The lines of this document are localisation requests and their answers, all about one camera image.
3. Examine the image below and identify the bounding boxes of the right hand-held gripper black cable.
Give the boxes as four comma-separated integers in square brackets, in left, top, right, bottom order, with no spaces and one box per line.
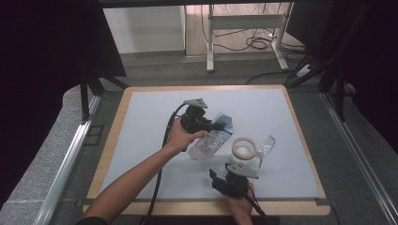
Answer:
[236,183,270,225]

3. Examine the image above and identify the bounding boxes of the person's right hand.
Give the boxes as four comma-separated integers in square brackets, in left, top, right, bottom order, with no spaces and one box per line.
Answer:
[224,183,255,225]

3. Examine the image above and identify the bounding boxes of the white metal desk frame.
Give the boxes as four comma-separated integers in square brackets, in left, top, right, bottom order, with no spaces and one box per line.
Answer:
[206,3,291,73]

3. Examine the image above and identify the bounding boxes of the long black floor cable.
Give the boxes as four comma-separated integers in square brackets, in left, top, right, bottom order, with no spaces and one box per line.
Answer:
[244,68,297,86]

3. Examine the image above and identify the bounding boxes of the black sleeve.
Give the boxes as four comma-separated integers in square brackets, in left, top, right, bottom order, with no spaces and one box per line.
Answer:
[74,216,111,225]

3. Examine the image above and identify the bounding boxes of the black metal stand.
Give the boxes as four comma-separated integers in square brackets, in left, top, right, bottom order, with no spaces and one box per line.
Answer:
[285,6,371,124]

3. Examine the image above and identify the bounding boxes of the clear plastic bag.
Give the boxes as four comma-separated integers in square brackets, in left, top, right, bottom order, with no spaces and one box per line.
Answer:
[187,111,236,161]

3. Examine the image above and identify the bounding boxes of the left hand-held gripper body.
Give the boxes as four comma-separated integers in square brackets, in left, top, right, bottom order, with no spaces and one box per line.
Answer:
[179,97,214,135]

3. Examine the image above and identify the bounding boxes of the coiled black floor cable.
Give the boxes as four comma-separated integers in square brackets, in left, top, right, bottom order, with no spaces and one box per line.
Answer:
[244,35,270,52]

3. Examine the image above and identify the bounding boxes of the black floor plate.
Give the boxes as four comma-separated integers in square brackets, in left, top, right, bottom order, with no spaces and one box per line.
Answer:
[83,124,105,147]

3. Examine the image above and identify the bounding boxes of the aluminium rail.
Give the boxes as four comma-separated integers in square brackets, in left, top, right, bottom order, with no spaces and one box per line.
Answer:
[32,95,102,225]
[320,91,398,225]

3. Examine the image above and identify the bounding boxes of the clear glass cup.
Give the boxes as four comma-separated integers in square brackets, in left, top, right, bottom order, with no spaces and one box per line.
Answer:
[230,134,277,170]

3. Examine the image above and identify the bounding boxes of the person's left hand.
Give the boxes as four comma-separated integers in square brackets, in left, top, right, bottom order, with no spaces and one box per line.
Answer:
[163,116,208,155]

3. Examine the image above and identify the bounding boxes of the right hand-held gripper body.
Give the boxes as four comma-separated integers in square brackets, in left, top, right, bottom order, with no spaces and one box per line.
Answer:
[222,161,261,199]

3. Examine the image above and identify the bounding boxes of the black curtain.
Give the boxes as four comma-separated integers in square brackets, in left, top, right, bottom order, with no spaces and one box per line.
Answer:
[0,0,127,205]
[325,0,398,153]

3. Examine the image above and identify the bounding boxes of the white table mat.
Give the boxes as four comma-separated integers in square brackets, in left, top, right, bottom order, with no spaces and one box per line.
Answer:
[100,88,323,201]

